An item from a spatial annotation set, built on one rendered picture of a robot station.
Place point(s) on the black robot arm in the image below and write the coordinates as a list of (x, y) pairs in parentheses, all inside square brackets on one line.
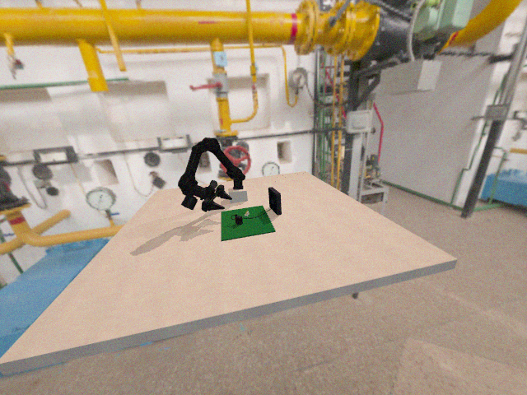
[(187, 182)]

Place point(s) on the green circuit board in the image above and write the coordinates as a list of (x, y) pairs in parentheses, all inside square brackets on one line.
[(252, 226)]

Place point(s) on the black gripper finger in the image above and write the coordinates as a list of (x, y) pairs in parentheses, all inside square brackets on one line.
[(214, 206), (224, 195)]

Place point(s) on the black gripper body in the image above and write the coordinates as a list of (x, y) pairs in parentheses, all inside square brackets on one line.
[(207, 199)]

